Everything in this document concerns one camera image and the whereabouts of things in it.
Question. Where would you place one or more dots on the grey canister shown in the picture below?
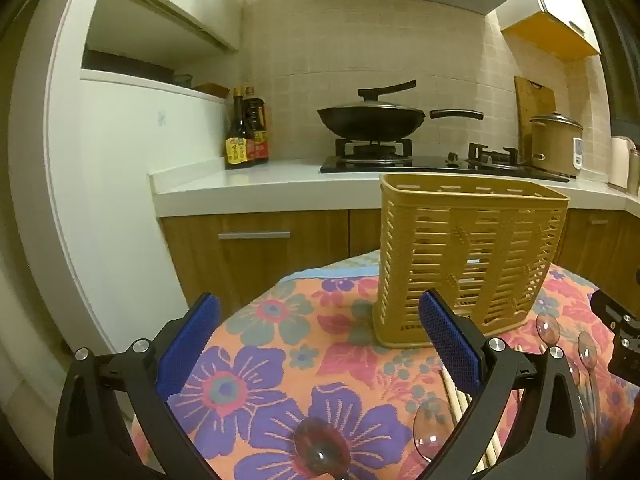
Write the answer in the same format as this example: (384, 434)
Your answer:
(634, 172)

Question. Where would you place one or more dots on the floral patterned cloth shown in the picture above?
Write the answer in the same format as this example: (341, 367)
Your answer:
(280, 360)

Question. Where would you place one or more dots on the wooden base cabinet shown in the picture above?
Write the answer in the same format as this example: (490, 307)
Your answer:
(595, 245)
(260, 265)

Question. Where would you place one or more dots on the wooden cutting board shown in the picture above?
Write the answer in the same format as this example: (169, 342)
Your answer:
(532, 102)

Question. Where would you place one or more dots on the black wok lid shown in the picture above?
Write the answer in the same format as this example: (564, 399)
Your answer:
(380, 97)

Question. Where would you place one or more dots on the clear plastic spoon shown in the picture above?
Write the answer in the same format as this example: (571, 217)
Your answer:
(548, 330)
(320, 447)
(432, 427)
(587, 352)

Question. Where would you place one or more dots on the white wall cabinet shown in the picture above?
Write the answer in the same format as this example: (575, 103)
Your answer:
(165, 5)

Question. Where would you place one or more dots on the beige rice cooker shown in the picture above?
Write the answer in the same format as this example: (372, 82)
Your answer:
(555, 147)

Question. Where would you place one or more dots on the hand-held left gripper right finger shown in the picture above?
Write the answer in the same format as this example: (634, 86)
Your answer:
(450, 340)

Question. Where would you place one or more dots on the white thermos jug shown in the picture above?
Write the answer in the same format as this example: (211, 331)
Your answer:
(619, 162)

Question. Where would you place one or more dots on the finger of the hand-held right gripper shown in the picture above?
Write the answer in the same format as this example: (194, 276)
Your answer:
(627, 345)

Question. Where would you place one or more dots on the black wok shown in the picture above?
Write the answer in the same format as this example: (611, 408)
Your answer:
(370, 122)

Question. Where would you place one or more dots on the black gas stove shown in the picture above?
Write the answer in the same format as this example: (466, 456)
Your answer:
(430, 162)

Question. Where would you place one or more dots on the orange wall cabinet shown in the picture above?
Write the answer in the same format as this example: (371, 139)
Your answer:
(555, 30)

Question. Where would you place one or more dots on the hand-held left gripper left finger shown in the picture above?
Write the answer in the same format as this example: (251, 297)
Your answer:
(192, 330)

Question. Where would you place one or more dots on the yellow plastic utensil basket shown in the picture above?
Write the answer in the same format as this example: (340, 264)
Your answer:
(450, 220)

